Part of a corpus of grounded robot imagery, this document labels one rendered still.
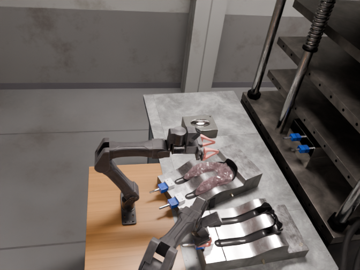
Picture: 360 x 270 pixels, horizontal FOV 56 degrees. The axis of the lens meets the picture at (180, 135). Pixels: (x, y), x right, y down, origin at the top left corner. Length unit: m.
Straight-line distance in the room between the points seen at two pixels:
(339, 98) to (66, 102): 2.75
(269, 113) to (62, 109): 2.14
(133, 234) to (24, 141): 1.97
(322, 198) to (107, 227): 1.18
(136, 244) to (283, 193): 0.85
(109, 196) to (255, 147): 0.96
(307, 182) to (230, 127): 0.60
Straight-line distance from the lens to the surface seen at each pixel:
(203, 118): 2.20
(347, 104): 1.92
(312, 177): 2.17
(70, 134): 3.39
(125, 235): 1.67
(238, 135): 2.24
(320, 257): 1.82
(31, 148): 3.32
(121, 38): 3.69
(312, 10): 2.24
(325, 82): 2.04
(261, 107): 2.58
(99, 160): 1.43
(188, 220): 1.24
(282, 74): 2.53
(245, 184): 1.85
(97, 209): 1.76
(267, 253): 1.61
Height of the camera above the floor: 2.21
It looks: 41 degrees down
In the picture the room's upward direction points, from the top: 7 degrees clockwise
